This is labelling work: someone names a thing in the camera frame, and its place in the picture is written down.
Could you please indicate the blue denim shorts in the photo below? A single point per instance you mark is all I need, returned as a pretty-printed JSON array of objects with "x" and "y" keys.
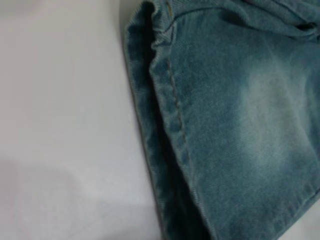
[{"x": 225, "y": 125}]

